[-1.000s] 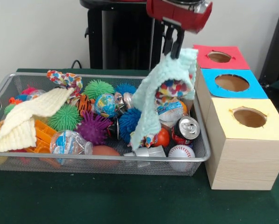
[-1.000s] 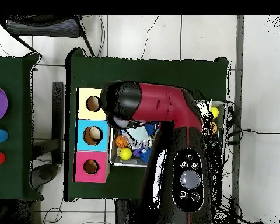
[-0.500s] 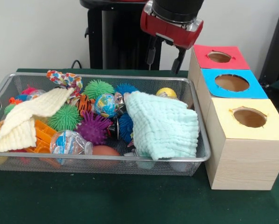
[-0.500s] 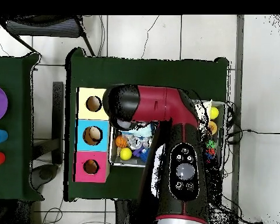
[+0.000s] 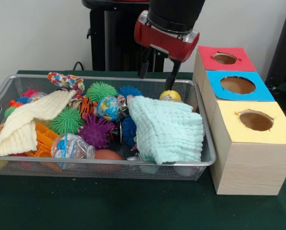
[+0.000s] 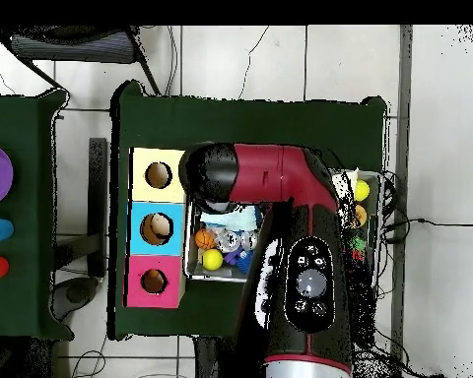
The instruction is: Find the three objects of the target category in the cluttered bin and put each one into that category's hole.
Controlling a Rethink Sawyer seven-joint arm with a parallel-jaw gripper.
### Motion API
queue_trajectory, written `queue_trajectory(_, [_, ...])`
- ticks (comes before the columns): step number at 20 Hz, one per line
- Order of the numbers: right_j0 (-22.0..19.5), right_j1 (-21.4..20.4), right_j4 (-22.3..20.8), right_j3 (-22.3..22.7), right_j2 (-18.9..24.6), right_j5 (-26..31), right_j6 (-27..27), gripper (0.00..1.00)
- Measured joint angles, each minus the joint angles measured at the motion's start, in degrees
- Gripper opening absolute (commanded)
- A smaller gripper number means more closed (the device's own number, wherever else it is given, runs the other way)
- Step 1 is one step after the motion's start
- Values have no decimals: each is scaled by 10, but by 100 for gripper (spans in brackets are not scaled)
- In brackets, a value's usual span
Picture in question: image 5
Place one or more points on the crushed bottle with blue label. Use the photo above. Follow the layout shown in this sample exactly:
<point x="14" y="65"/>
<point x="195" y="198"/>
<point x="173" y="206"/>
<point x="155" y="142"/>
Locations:
<point x="71" y="147"/>

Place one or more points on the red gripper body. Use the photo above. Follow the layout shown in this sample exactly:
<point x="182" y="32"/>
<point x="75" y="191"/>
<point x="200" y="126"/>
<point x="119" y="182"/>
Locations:
<point x="162" y="38"/>

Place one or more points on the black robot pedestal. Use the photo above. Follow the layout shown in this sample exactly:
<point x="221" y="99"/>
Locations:
<point x="118" y="43"/>

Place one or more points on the globe print ball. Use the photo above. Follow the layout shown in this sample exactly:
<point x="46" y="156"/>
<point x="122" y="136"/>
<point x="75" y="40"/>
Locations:
<point x="108" y="109"/>

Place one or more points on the silver mesh bin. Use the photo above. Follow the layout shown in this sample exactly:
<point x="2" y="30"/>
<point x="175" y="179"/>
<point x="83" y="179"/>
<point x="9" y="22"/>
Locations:
<point x="97" y="172"/>

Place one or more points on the purple spiky ball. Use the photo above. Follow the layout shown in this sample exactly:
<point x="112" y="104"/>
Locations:
<point x="96" y="133"/>

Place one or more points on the wooden box with three holes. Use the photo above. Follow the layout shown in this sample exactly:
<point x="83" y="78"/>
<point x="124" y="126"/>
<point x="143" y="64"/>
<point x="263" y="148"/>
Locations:
<point x="248" y="167"/>

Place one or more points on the large green spiky ball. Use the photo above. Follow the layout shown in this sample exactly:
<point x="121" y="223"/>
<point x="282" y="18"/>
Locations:
<point x="66" y="121"/>

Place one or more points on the cream waffle cloth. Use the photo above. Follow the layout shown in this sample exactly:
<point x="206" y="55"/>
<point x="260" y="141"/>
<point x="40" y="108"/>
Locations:
<point x="18" y="134"/>

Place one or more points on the orange plastic toy tray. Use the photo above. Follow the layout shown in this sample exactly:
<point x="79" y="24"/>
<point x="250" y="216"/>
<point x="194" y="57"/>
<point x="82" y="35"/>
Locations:
<point x="45" y="136"/>

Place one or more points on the orange striped tiger plush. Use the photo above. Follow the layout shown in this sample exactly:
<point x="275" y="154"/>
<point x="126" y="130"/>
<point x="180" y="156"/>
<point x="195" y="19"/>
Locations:
<point x="87" y="107"/>

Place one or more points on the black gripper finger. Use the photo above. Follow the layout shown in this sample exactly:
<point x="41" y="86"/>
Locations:
<point x="144" y="67"/>
<point x="173" y="76"/>

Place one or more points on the colourful printed cloth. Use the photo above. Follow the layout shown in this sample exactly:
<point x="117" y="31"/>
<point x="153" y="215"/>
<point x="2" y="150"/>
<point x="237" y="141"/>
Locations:
<point x="66" y="80"/>

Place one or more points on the mint green waffle cloth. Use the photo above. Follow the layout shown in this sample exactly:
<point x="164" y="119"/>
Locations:
<point x="169" y="129"/>

